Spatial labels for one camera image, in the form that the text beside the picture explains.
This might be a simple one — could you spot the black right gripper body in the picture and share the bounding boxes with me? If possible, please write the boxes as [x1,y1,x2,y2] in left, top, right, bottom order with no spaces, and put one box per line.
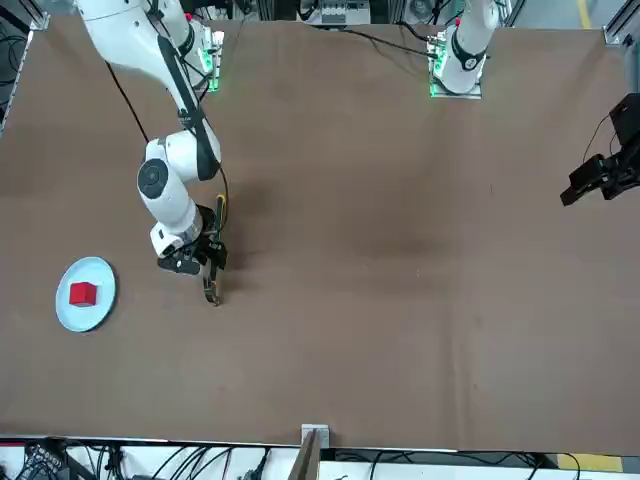
[193,204,224,252]

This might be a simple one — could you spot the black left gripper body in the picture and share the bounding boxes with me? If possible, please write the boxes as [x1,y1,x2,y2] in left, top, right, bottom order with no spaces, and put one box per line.
[608,92,640,147]

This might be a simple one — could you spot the hammer with black yellow handle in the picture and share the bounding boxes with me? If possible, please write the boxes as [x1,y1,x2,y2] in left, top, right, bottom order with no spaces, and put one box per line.
[201,193,229,307]

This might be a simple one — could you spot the red wooden cube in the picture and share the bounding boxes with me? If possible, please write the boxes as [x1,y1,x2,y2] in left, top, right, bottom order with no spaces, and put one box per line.
[68,281,99,307]

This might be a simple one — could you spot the light blue round plate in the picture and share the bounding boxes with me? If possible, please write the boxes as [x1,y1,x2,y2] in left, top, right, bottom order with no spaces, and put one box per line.
[54,256,119,334]

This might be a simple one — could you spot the aluminium corner profile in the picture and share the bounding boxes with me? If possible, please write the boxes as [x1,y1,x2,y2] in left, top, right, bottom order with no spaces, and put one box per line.
[602,8,640,47]

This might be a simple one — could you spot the grey control box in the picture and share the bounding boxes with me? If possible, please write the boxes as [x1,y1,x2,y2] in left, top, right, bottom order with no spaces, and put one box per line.
[298,0,372,26]

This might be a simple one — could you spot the black device with white markings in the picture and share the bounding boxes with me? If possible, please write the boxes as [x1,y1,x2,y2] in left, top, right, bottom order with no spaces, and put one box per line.
[22,442,67,480]

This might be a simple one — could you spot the thin black left gripper cable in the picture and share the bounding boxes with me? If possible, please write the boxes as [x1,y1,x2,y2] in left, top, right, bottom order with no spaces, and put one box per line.
[583,112,617,169]

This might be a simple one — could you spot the hanging black arm cable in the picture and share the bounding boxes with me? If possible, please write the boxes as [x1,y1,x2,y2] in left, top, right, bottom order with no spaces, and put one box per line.
[105,62,151,144]

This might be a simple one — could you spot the black cable strapped along arm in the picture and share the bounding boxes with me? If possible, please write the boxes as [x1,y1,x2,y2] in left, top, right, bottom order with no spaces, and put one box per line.
[157,34,231,236]

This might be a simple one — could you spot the aluminium camera mount post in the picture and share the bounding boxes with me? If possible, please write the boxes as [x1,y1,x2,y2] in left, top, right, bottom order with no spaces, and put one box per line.
[292,423,332,480]

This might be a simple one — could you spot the black cable across table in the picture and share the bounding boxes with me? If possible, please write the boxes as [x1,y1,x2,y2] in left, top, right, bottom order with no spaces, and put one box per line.
[319,24,434,55]

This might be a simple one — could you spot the aluminium table edge rail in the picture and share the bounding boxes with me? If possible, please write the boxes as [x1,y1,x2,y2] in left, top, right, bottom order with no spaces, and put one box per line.
[0,12,52,136]

